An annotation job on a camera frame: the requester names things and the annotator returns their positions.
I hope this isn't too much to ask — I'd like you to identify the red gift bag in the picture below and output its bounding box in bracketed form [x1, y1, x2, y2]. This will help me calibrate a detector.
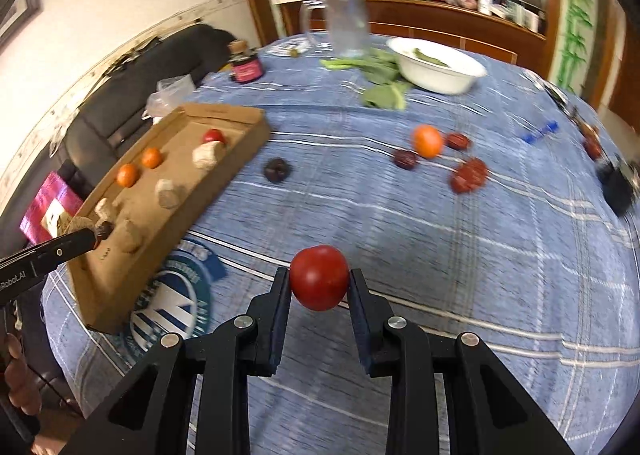
[20, 172, 83, 243]

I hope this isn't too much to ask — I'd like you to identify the framed wall picture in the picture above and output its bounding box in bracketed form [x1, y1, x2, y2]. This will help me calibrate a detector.
[0, 0, 43, 53]

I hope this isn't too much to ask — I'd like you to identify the shallow cardboard tray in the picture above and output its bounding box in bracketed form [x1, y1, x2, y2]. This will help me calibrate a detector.
[65, 103, 272, 335]

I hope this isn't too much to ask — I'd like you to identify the clear plastic bag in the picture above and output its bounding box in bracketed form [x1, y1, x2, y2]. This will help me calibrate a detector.
[142, 75, 198, 118]

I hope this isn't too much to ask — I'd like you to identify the dark purple round fruit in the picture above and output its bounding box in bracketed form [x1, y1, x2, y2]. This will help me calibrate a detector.
[263, 157, 291, 184]

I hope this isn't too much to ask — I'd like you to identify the wooden sideboard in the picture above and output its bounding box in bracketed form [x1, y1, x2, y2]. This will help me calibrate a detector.
[270, 0, 547, 80]

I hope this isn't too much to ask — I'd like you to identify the green bamboo wall sticker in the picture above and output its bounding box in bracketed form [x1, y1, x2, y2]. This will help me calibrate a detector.
[555, 0, 596, 90]

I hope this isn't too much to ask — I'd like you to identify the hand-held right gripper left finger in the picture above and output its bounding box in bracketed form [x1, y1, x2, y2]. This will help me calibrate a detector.
[65, 266, 293, 455]

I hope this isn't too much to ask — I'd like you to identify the dark jar with red label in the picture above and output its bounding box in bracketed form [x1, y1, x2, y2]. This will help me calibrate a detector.
[229, 41, 265, 84]

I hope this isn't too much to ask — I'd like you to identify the small black device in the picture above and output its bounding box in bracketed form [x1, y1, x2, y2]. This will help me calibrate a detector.
[597, 157, 638, 216]

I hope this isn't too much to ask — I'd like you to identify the person's left hand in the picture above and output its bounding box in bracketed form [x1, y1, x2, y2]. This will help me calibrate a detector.
[0, 330, 43, 417]

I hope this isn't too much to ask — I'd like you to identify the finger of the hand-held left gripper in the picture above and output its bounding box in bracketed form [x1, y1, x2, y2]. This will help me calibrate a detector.
[37, 226, 110, 268]

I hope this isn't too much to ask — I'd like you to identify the green leafy vegetable bunch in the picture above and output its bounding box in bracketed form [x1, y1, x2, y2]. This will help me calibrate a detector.
[320, 49, 403, 86]

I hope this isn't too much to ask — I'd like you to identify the wooden chair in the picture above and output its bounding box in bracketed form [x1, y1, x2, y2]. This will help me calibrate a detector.
[371, 22, 518, 66]

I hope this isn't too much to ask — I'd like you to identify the black leather sofa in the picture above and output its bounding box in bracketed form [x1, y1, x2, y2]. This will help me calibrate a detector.
[0, 24, 238, 416]

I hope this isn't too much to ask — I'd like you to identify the white bowl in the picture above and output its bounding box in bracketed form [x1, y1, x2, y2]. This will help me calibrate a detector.
[386, 37, 487, 96]

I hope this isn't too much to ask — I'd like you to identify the clear glass pitcher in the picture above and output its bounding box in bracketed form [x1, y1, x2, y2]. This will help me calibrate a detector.
[299, 0, 372, 59]

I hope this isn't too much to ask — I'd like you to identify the blue checked tablecloth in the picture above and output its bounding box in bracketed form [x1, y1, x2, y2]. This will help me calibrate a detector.
[40, 32, 640, 455]

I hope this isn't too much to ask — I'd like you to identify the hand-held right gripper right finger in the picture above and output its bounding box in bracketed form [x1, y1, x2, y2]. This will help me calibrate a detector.
[348, 267, 576, 455]

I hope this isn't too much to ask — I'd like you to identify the green vegetable leaf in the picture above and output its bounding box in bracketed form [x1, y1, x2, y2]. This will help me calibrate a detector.
[362, 82, 408, 110]
[410, 49, 451, 68]

